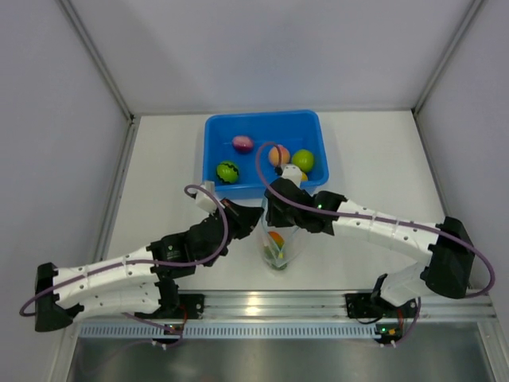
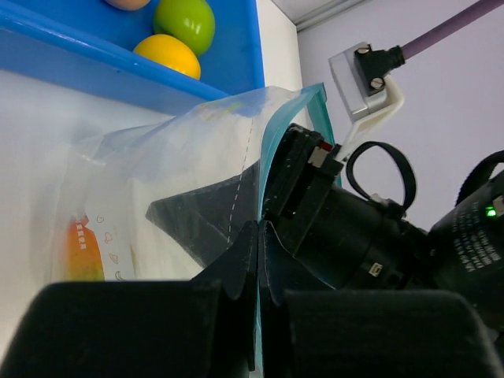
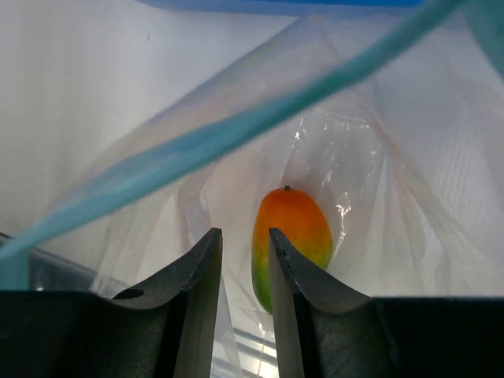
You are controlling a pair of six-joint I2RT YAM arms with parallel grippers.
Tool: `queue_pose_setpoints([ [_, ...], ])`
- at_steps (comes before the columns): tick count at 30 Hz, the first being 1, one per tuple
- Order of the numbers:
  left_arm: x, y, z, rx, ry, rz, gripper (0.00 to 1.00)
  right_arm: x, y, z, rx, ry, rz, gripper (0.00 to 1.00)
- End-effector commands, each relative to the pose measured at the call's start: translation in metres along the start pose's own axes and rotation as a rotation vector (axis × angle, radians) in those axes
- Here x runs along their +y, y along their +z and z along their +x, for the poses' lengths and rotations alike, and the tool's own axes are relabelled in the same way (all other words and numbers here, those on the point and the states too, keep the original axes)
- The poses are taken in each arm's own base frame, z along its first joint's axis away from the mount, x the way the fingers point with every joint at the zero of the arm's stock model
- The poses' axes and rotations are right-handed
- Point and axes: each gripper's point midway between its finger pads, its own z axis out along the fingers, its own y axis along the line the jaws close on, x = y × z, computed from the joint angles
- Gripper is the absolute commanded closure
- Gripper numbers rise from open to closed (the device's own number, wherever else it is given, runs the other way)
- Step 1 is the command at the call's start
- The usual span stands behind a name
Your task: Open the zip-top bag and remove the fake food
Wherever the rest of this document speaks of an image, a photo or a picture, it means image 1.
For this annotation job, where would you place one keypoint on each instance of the clear zip top bag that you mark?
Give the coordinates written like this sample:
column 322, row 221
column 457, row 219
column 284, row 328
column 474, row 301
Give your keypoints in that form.
column 294, row 243

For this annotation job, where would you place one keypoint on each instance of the green fake watermelon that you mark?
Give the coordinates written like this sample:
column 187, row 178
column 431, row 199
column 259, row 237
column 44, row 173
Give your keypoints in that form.
column 227, row 172

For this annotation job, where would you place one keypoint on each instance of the green fake apple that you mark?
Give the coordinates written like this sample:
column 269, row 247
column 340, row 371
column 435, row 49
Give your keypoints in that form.
column 304, row 160

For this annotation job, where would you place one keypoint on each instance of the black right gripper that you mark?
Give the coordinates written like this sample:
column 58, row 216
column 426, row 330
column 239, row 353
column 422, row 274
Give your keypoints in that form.
column 273, row 219

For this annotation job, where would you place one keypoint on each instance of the blue plastic bin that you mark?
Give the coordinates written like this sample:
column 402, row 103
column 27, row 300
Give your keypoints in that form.
column 294, row 130

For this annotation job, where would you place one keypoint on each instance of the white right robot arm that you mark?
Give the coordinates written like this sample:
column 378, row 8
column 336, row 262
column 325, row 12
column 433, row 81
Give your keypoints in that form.
column 442, row 252

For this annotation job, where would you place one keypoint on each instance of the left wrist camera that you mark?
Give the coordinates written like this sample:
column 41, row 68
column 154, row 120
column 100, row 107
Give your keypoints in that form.
column 205, row 197

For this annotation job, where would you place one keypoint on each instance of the orange fake peach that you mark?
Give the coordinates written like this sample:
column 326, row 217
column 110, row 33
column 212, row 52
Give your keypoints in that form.
column 278, row 156

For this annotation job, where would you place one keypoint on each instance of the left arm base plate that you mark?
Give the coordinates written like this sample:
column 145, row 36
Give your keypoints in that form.
column 183, row 306

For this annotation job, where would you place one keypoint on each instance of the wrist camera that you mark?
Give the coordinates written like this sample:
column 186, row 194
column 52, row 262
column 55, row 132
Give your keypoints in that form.
column 205, row 197
column 290, row 172

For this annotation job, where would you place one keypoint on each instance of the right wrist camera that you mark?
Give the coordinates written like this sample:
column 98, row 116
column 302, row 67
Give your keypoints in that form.
column 290, row 172

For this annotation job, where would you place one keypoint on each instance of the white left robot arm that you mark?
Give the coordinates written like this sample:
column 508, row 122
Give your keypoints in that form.
column 143, row 281

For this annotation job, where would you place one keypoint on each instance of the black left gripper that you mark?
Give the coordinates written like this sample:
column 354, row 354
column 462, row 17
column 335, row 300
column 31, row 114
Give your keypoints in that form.
column 245, row 218

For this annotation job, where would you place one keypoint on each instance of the purple fake onion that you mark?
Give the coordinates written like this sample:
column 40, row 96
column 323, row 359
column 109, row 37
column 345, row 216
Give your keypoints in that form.
column 243, row 144

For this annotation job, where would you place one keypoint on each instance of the white slotted cable duct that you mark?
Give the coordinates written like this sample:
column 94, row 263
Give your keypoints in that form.
column 236, row 330

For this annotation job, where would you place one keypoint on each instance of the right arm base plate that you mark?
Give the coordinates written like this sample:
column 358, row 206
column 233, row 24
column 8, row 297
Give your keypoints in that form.
column 366, row 306

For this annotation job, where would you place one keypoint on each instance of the orange green fake mango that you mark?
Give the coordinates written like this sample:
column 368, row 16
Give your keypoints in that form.
column 277, row 238

